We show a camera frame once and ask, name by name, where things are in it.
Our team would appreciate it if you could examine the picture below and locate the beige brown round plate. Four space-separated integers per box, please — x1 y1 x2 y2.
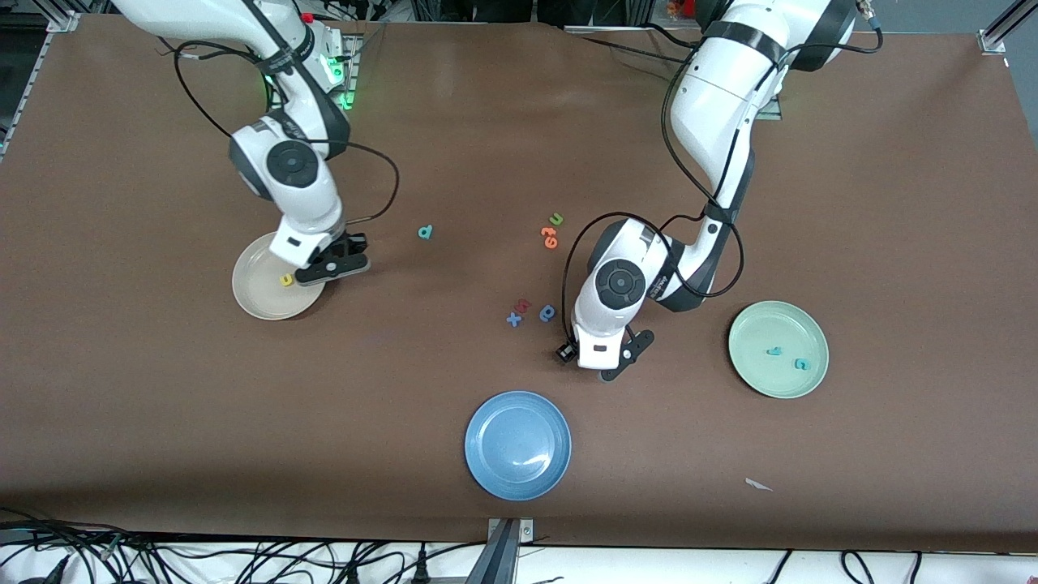
232 231 328 320

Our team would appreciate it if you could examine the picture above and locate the blue round plate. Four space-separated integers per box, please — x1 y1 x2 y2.
465 391 573 501

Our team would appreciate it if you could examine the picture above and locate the pale green round plate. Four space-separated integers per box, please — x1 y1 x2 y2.
728 301 830 399

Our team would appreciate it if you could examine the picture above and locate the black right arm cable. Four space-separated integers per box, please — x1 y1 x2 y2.
173 39 401 225

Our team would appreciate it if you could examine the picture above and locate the black base power cable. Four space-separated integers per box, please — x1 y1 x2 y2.
568 23 690 66

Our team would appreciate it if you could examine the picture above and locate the black floor cable tangle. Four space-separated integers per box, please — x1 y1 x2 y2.
146 537 406 584
0 507 167 584

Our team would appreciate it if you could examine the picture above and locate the aluminium frame profile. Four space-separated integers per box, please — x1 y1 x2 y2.
0 8 82 159
977 0 1038 56

